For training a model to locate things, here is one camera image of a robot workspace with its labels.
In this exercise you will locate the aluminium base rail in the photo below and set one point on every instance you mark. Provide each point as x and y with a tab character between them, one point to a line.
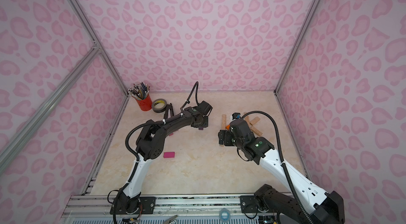
172	209

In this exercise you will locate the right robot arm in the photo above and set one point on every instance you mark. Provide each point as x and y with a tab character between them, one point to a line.
308	204

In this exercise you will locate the black tape roll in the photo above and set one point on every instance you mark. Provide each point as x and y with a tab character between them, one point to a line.
159	105

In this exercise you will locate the wooden block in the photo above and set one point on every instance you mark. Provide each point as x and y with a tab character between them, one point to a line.
224	122
246	118
256	131
254	121

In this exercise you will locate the black stapler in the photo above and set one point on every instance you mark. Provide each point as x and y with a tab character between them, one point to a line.
169	112

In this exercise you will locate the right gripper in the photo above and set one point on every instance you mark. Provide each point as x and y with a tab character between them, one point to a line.
224	138

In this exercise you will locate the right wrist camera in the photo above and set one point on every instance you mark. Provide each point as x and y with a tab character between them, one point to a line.
235	116

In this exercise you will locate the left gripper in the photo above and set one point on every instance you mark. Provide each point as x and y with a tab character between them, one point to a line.
200	121

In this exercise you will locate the red pencil cup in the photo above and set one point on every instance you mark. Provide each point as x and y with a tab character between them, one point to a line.
145	104

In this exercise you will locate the bundle of coloured pencils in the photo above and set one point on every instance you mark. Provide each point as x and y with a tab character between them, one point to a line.
139	90

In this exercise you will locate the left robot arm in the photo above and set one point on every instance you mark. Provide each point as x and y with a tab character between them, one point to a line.
146	142

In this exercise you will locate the wooden block top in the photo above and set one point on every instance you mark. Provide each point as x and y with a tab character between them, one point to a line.
224	122

